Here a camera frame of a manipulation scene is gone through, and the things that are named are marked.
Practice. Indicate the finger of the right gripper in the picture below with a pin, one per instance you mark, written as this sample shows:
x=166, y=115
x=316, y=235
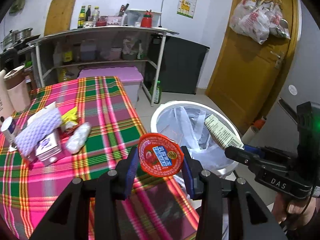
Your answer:
x=252, y=149
x=252, y=161

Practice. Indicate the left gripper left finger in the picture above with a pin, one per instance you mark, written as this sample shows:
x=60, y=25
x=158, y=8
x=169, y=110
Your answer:
x=126, y=171

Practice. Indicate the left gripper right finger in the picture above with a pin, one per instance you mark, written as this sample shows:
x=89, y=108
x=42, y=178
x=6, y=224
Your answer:
x=191, y=170

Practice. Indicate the red jelly cup lid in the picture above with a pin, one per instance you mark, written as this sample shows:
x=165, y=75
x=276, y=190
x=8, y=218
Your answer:
x=159, y=156

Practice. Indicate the green white snack wrapper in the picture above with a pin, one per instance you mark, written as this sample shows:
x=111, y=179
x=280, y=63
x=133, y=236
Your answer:
x=221, y=134

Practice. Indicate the clear plastic wrap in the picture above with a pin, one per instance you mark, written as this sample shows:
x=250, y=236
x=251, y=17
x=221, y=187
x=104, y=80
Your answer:
x=77, y=140

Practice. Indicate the yellow noodle snack bag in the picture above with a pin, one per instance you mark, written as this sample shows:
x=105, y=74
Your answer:
x=69, y=119

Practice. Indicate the purple blueberry milk carton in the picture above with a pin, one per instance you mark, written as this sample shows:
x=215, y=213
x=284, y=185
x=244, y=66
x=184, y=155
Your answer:
x=48, y=150

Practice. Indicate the white foam fruit net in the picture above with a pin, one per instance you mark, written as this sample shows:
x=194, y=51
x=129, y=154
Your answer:
x=37, y=130

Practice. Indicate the white round trash bin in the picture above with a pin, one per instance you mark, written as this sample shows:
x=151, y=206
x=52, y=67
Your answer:
x=183, y=122

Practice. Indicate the metal kitchen shelf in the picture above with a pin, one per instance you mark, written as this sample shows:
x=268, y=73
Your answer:
x=97, y=47

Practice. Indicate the person's right hand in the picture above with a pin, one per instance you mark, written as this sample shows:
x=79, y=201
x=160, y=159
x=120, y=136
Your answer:
x=298, y=212

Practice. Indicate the pink plaid tablecloth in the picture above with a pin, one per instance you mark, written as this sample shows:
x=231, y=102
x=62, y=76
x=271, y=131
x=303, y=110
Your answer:
x=156, y=209

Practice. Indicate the orange wooden door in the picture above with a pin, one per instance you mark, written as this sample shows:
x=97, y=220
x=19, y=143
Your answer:
x=248, y=76

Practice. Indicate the green bottle on floor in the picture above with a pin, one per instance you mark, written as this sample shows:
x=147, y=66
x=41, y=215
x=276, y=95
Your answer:
x=157, y=92

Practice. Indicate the black cloth cover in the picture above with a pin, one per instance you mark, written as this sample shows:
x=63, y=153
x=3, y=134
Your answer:
x=181, y=64

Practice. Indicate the white yogurt cup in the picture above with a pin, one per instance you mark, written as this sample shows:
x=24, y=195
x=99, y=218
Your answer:
x=10, y=129

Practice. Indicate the plastic bags on door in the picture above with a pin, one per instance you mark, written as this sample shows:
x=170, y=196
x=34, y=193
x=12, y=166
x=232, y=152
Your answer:
x=258, y=19

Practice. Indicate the pink jug brown lid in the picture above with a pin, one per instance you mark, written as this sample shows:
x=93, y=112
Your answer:
x=17, y=89

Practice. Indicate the red thermos bottle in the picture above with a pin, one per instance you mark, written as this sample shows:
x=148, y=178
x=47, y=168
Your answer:
x=146, y=21

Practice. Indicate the green glass bottle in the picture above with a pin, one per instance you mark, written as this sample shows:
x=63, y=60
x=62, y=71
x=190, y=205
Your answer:
x=81, y=18

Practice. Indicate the stainless electric kettle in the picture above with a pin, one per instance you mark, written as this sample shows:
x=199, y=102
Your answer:
x=9, y=60

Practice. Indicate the wooden cutting board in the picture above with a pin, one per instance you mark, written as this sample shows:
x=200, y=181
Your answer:
x=59, y=16

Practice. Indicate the green hanging cloth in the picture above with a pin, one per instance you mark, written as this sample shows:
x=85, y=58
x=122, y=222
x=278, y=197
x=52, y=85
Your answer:
x=17, y=6

